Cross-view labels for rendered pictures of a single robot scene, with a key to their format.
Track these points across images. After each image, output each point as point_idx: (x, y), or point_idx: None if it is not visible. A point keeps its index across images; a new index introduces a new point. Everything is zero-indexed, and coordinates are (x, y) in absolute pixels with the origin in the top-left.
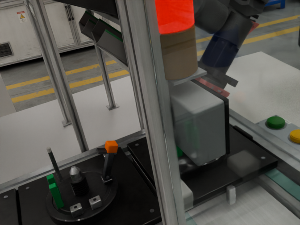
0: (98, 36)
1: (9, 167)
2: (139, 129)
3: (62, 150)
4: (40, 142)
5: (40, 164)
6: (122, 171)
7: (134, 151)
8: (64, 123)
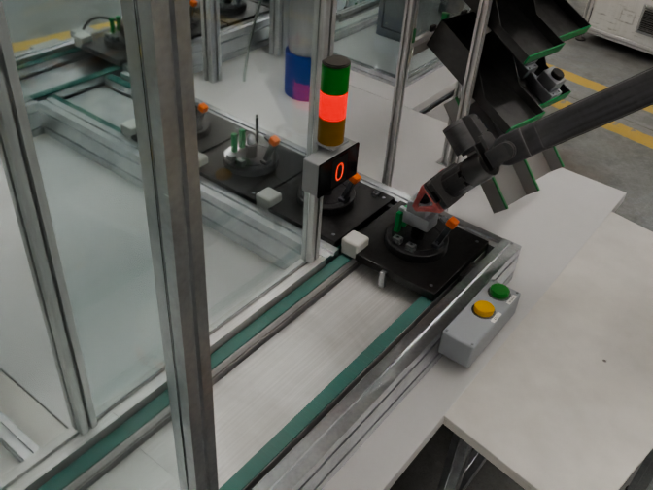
0: None
1: (359, 155)
2: (467, 218)
3: (399, 177)
4: (402, 157)
5: (374, 171)
6: (364, 208)
7: (393, 207)
8: (439, 160)
